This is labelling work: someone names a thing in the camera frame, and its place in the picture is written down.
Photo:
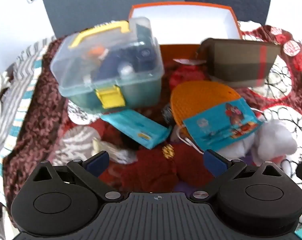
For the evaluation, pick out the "grey plaid zipper pouch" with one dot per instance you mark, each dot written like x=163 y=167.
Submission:
x=238 y=63

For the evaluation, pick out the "striped white teal cloth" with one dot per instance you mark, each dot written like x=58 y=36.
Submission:
x=15 y=104

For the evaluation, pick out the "orange silicone honeycomb mat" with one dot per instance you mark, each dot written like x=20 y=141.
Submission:
x=193 y=97

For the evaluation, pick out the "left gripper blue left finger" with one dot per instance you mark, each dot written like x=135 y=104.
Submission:
x=97 y=164

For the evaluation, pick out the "teal tissue packet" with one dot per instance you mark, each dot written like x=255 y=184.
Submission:
x=138 y=127

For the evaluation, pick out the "orange white cardboard box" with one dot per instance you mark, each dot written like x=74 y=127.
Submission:
x=180 y=27

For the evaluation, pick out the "white plush toy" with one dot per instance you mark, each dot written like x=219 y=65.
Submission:
x=271 y=142

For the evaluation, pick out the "blue cartoon face mask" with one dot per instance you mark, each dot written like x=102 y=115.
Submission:
x=222 y=125

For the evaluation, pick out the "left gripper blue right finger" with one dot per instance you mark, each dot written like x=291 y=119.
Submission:
x=215 y=163

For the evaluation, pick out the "dark red knitted cloth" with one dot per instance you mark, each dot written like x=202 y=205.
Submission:
x=161 y=169

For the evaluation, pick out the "clear plastic toolbox yellow latch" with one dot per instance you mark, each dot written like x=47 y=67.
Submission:
x=110 y=67

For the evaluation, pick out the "steel wool scrubber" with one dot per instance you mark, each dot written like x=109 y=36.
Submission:
x=168 y=115

